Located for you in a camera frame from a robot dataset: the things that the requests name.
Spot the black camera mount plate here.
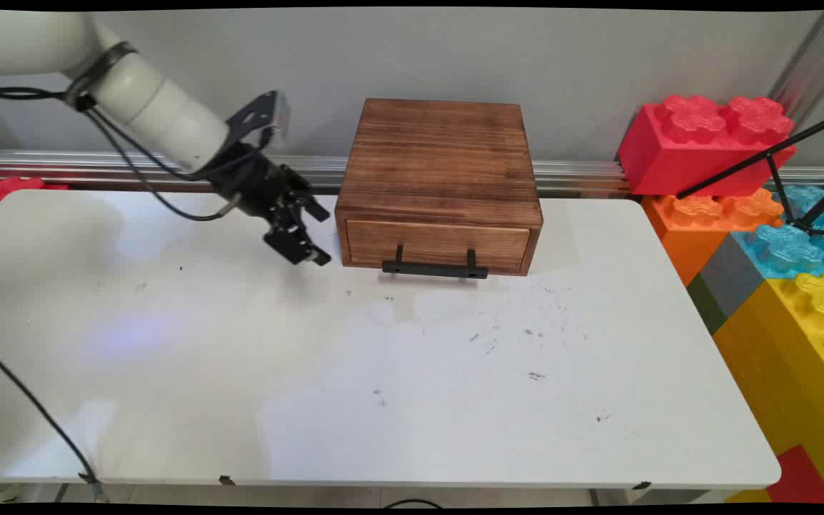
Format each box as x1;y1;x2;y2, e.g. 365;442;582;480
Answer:
224;91;278;155

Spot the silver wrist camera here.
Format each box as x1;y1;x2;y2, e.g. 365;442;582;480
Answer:
268;91;292;149

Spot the big red toy brick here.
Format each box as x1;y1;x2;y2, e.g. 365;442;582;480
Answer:
617;94;798;198

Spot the orange toy brick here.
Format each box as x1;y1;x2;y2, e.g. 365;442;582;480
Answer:
641;187;785;288

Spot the horizontal aluminium rail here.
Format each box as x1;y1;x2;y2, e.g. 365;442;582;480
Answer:
0;148;824;199

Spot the small red toy brick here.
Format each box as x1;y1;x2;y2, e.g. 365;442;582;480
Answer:
765;443;824;505

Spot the light wooden drawer front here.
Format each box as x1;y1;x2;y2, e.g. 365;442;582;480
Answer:
344;218;533;275

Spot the brown wooden drawer cabinet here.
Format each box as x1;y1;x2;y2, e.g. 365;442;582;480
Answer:
333;98;544;278

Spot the black drawer handle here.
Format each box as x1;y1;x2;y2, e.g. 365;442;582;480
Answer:
381;245;490;280

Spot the slanted aluminium profile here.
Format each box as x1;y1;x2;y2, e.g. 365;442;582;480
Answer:
769;10;824;131

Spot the plain black arm strap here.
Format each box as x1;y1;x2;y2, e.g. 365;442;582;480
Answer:
64;41;138;112

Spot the black cable with metal plug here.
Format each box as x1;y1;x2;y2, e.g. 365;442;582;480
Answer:
0;340;107;501

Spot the flat red toy brick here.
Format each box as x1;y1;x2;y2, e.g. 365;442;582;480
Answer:
0;175;69;222

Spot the dark green toy brick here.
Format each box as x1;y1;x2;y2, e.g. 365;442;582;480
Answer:
685;273;714;336

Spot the big yellow toy brick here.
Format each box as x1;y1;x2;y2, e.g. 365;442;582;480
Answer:
712;272;824;504

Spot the black tripod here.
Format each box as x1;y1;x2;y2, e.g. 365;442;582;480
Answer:
676;107;824;237

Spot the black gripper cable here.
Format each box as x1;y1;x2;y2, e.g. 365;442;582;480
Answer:
0;87;242;222

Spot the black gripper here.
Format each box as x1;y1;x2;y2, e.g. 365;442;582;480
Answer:
210;142;333;268

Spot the translucent blue toy brick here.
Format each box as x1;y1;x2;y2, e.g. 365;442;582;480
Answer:
730;184;824;280

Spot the grey toy brick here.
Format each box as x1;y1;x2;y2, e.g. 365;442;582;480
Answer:
698;234;767;320

